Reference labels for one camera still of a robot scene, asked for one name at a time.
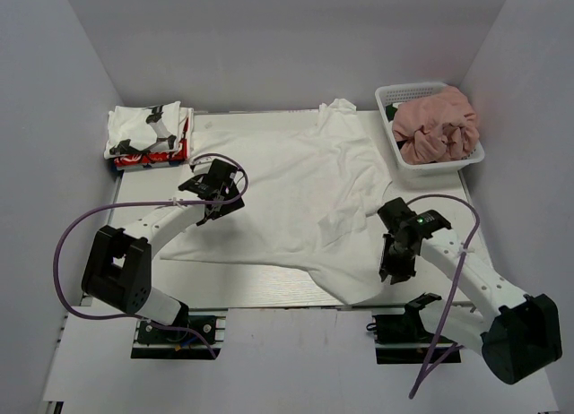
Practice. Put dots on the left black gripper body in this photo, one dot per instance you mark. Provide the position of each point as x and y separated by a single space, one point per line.
232 187

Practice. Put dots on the white plastic basket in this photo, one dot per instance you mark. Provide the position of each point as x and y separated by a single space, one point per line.
399 94

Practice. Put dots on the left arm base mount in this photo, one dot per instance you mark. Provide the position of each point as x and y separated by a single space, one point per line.
152 343

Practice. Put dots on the dark green t-shirt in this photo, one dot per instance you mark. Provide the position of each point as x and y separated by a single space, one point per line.
390 111

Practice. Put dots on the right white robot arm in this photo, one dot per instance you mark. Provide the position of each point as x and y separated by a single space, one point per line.
515 333

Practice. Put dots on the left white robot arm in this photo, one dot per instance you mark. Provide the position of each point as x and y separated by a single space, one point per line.
119 268

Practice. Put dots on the folded white printed t-shirt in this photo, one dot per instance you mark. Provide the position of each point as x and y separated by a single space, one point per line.
147 130

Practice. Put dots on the white cartoon print t-shirt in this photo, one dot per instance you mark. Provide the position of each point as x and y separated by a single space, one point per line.
307 203

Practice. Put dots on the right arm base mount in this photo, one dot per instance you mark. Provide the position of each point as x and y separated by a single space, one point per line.
400 338

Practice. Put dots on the pink t-shirt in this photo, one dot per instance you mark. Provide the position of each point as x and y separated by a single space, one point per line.
440 128

